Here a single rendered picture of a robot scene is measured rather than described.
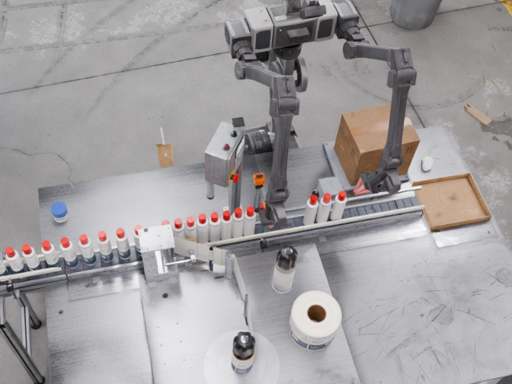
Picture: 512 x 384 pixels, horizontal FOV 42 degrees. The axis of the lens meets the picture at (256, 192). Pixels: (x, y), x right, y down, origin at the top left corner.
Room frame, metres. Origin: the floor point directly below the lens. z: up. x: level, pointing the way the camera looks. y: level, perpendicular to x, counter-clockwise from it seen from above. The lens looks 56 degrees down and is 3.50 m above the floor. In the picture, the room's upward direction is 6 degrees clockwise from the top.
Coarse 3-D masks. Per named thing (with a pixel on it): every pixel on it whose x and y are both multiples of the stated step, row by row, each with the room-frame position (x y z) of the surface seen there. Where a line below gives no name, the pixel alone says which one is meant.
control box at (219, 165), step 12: (216, 132) 1.62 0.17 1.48; (228, 132) 1.63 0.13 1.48; (240, 132) 1.64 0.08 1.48; (216, 144) 1.57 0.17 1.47; (216, 156) 1.51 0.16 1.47; (228, 156) 1.51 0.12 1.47; (240, 156) 1.62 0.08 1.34; (216, 168) 1.51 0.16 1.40; (228, 168) 1.50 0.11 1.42; (216, 180) 1.51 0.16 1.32; (228, 180) 1.50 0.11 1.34
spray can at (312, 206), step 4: (312, 196) 1.63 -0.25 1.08; (316, 196) 1.64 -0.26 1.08; (308, 200) 1.64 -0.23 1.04; (312, 200) 1.61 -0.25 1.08; (316, 200) 1.62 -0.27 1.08; (308, 204) 1.62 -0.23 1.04; (312, 204) 1.61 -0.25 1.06; (316, 204) 1.62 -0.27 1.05; (308, 208) 1.61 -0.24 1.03; (312, 208) 1.60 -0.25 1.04; (316, 208) 1.61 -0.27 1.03; (308, 212) 1.61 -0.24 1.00; (312, 212) 1.60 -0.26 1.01; (304, 216) 1.62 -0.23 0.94; (308, 216) 1.60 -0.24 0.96; (312, 216) 1.60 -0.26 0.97; (304, 220) 1.61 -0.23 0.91; (308, 220) 1.60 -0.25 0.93; (312, 220) 1.61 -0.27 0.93; (304, 224) 1.61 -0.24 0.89; (308, 224) 1.60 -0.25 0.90
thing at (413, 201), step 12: (372, 204) 1.76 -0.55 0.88; (384, 204) 1.76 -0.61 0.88; (396, 204) 1.77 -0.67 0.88; (408, 204) 1.78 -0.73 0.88; (420, 204) 1.78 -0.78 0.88; (300, 216) 1.65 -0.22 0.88; (348, 216) 1.68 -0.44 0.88; (384, 216) 1.70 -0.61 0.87; (264, 228) 1.57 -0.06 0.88; (276, 228) 1.58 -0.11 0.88; (288, 228) 1.58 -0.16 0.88; (324, 228) 1.60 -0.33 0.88; (252, 240) 1.50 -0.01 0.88; (96, 252) 1.37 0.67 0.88; (132, 252) 1.38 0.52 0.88; (84, 264) 1.30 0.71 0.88; (96, 264) 1.31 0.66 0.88; (108, 264) 1.31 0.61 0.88
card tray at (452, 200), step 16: (448, 176) 1.97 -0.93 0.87; (464, 176) 2.00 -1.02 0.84; (416, 192) 1.89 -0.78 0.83; (432, 192) 1.89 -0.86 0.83; (448, 192) 1.90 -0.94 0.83; (464, 192) 1.91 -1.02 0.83; (432, 208) 1.80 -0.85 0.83; (448, 208) 1.81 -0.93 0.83; (464, 208) 1.82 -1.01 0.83; (480, 208) 1.83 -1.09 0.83; (432, 224) 1.71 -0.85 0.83; (448, 224) 1.70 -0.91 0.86; (464, 224) 1.73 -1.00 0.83
